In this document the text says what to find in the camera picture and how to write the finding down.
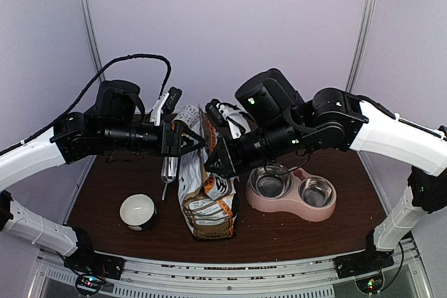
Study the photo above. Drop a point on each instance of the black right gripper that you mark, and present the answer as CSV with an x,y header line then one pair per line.
x,y
232,165

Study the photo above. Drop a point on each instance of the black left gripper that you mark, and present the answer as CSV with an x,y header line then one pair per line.
x,y
174,148

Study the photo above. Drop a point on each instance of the dog food bag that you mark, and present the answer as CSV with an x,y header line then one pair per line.
x,y
208,202

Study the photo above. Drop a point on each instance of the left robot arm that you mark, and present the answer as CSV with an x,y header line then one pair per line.
x,y
109,125

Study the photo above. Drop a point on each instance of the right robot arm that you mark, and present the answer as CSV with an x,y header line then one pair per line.
x,y
337,119

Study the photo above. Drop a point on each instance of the metal food scoop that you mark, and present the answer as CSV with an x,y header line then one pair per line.
x,y
168,173

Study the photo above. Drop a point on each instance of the pink double pet feeder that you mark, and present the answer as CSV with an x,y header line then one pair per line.
x,y
291,203

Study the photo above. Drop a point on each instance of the large steel feeder bowl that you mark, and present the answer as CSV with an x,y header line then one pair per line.
x,y
271,181

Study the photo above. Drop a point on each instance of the white ceramic bowl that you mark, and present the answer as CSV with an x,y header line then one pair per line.
x,y
138,212

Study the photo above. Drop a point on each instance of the small steel feeder bowl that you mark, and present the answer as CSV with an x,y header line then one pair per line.
x,y
316,192

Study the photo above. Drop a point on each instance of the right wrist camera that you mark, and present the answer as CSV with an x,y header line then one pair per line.
x,y
230,116

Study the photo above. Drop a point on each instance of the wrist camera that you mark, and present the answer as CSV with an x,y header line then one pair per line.
x,y
165,105
230,116

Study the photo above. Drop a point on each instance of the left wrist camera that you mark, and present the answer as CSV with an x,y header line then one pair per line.
x,y
165,105

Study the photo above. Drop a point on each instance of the aluminium front rail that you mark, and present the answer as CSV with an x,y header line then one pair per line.
x,y
311,277

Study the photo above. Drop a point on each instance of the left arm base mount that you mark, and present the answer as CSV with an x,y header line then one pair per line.
x,y
92,269

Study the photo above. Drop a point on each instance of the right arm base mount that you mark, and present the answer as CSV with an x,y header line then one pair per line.
x,y
367,266

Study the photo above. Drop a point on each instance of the right aluminium frame post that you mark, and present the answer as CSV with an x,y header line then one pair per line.
x,y
365,25

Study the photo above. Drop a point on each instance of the aluminium frame post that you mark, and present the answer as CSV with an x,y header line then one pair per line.
x,y
91,36
365,25

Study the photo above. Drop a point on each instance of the left aluminium frame post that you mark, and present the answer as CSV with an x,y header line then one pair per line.
x,y
91,36

